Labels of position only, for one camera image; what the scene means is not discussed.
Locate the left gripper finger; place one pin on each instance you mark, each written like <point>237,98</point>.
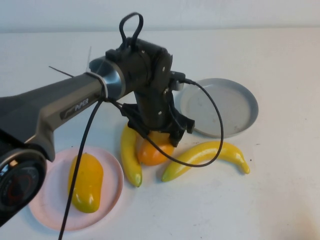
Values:
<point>138,128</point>
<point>181,127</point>

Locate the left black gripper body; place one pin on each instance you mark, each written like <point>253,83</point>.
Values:
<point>155,112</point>

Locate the orange-red plastic mango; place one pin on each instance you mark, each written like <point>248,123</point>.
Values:
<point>152,155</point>

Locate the yellow plastic banana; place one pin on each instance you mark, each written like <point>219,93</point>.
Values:
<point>235,155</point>
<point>130,160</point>

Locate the yellow-green plastic mango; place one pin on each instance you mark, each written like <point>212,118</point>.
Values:
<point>87,185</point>

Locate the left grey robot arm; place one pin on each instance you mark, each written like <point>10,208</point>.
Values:
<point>62,97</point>

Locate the pink round plate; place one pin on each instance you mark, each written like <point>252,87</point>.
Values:
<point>110,180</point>

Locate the grey-blue round plate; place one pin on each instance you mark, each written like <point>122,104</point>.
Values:
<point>237,107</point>

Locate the white zip tie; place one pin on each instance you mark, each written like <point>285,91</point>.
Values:
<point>103,87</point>

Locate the black zip tie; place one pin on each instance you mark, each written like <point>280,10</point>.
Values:
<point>61,70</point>

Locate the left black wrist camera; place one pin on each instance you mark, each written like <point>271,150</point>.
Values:
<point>178,78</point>

